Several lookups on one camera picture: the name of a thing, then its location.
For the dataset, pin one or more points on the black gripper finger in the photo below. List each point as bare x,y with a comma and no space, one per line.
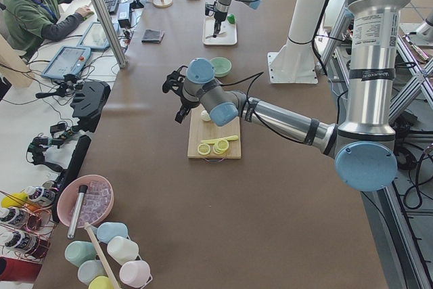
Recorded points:
217,28
182,114

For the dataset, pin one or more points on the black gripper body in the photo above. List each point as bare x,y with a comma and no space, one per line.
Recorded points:
218,18
185,102

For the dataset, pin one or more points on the white ceramic spoon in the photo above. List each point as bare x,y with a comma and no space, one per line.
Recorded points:
223,32

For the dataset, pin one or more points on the white steamed bun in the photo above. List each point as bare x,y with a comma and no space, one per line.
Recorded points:
204,115

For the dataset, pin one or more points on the green ceramic bowl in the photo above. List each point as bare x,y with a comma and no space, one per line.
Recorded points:
222,66

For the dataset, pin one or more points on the pink bowl with ice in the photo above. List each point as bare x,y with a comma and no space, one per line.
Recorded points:
97,203

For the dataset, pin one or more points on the green lime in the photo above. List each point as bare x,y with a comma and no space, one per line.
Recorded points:
231,19

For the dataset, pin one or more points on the cream plastic tray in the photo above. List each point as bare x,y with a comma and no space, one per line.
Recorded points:
229,39

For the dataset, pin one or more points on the wooden cutting board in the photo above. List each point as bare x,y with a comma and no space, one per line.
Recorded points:
205,130

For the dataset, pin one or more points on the lemon slice left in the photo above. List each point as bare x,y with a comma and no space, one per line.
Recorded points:
203,149

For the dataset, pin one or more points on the lemon slice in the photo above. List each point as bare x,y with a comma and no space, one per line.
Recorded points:
220,147
203,149

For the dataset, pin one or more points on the lemon slice right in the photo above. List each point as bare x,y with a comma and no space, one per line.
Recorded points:
220,147

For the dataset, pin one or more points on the yellow plastic knife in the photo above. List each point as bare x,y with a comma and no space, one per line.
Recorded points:
227,138

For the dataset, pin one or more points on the grey folded cloth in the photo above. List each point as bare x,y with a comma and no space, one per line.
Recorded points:
152,36

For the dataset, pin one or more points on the blue teach pendant far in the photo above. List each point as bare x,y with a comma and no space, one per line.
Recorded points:
94,38

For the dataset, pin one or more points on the blue teach pendant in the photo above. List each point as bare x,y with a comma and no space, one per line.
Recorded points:
68,60
94,38

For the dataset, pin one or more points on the blue teach pendant near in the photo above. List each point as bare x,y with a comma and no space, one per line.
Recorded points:
68,60

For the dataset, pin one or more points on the metal cylinder tool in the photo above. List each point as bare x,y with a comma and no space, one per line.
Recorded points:
82,190

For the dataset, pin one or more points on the black long bar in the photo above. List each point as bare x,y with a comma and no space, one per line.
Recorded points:
71,173

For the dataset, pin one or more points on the white plastic cup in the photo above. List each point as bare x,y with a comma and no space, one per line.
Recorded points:
122,250

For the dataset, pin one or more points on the wooden cup rack pole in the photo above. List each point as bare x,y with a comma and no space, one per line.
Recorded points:
101,255

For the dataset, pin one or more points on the pink plastic cup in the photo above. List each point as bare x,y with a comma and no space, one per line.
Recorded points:
135,273

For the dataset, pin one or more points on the green plastic cup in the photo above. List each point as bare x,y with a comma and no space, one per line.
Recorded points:
78,252

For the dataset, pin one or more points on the person in green jacket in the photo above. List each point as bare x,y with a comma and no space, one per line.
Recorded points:
31,22

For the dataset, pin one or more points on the grey blue plastic cup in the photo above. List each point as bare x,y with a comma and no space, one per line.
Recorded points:
89,270

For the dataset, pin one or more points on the yellow plastic cup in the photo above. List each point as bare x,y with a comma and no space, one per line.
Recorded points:
101,282

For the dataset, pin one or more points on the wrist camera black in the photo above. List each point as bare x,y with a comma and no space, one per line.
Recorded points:
174,81
209,9

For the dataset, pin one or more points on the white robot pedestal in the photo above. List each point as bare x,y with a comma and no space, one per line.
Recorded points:
294,63

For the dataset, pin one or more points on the aluminium frame post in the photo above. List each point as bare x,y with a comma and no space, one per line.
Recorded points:
106,22

